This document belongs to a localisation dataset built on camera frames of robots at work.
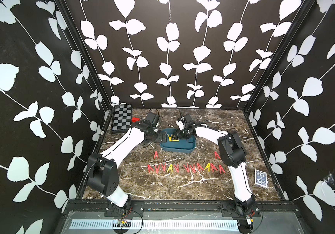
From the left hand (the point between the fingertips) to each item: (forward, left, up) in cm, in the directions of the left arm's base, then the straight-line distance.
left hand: (161, 136), depth 86 cm
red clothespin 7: (-14, -23, -14) cm, 30 cm away
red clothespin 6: (-15, -19, -14) cm, 28 cm away
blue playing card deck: (-23, -58, -13) cm, 64 cm away
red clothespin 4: (-15, -9, -14) cm, 22 cm away
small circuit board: (-41, +20, -14) cm, 47 cm away
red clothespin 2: (-15, +3, -14) cm, 20 cm away
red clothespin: (-13, +8, -14) cm, 21 cm away
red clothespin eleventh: (-5, +4, -13) cm, 15 cm away
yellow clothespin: (-14, -29, -14) cm, 35 cm away
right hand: (+9, -9, -11) cm, 16 cm away
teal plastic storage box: (-2, -16, -9) cm, 19 cm away
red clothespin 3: (-14, -1, -14) cm, 20 cm away
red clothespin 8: (-15, -32, -14) cm, 38 cm away
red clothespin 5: (-14, -15, -14) cm, 25 cm away
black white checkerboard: (+27, +31, -12) cm, 43 cm away
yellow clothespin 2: (+7, -6, -14) cm, 17 cm away
